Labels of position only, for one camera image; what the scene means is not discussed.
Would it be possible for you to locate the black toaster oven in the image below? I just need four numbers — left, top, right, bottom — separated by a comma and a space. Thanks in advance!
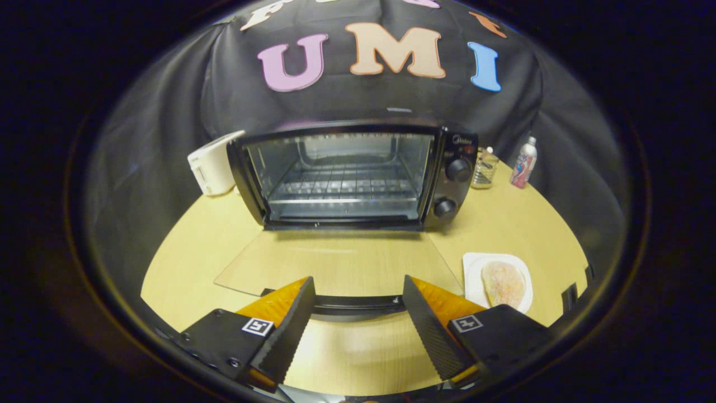
214, 120, 479, 322

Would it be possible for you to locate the clear glass jar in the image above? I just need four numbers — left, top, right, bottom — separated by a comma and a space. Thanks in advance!
472, 147, 500, 190

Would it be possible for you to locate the white plate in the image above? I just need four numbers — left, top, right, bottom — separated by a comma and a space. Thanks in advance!
463, 252, 534, 314

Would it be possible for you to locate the breaded fried cutlet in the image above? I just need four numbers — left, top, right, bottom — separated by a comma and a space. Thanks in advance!
481, 261, 526, 308

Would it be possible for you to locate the white bread toaster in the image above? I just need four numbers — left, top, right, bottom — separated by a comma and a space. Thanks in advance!
187, 130, 246, 196

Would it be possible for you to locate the black backdrop cloth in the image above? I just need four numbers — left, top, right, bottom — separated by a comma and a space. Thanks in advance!
84, 0, 628, 314

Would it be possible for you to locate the silver spray bottle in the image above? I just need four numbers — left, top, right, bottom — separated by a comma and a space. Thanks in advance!
510, 136, 538, 189

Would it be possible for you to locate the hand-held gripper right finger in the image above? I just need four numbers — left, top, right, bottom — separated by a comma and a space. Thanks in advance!
403, 275, 553, 388

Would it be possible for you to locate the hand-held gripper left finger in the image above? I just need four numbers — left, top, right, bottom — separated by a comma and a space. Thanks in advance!
172, 276, 316, 392

